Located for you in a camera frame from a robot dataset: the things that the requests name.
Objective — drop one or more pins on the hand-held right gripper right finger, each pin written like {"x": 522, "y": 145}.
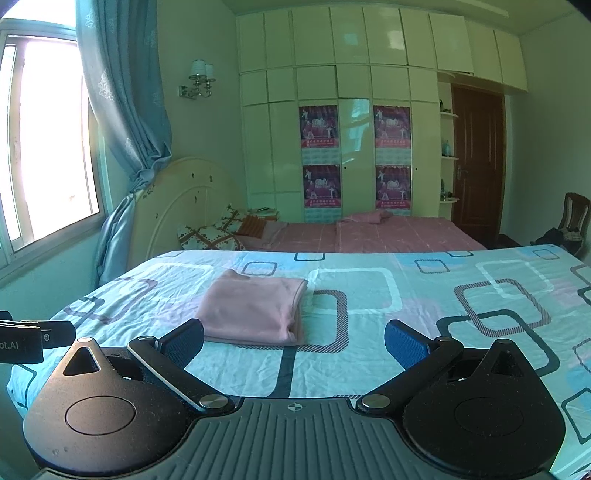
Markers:
{"x": 406, "y": 344}

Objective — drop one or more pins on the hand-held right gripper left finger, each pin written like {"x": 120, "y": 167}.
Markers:
{"x": 184, "y": 338}

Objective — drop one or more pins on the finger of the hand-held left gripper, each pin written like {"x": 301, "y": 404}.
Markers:
{"x": 59, "y": 334}

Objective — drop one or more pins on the pink sweatshirt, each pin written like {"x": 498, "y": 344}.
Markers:
{"x": 254, "y": 304}

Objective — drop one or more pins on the dark clothes pile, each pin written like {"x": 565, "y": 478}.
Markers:
{"x": 554, "y": 240}

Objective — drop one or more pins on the blue patterned bed sheet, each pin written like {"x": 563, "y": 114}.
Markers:
{"x": 392, "y": 295}

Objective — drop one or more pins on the large cross patterned pillow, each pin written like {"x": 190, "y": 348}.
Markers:
{"x": 207, "y": 237}

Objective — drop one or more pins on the small cross patterned pillow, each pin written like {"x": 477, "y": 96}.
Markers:
{"x": 233, "y": 218}

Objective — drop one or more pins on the orange striped cushion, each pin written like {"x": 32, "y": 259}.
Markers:
{"x": 253, "y": 226}

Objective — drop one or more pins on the pink folded cloth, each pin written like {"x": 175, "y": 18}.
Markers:
{"x": 369, "y": 217}

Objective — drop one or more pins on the cream round headboard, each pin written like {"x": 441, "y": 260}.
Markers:
{"x": 184, "y": 198}

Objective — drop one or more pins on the stack of books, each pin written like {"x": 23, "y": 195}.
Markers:
{"x": 264, "y": 213}

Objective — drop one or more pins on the white corner shelves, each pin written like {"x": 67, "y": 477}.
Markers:
{"x": 448, "y": 158}

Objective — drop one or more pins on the brown wooden door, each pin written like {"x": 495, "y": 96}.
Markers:
{"x": 478, "y": 166}

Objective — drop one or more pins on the window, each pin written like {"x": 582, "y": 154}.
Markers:
{"x": 51, "y": 138}

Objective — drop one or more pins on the teal vase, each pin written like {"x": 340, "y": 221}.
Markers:
{"x": 446, "y": 147}

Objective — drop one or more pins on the wooden chair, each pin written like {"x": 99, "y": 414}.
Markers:
{"x": 577, "y": 212}

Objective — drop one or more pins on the blue curtain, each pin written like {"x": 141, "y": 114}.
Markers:
{"x": 124, "y": 92}

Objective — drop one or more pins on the cream glossy wardrobe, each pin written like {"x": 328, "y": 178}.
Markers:
{"x": 355, "y": 55}

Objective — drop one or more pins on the purple wall poster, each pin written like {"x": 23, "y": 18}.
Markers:
{"x": 393, "y": 189}
{"x": 319, "y": 134}
{"x": 392, "y": 134}
{"x": 322, "y": 191}

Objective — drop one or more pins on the wall lamp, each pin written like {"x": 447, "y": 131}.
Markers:
{"x": 201, "y": 76}

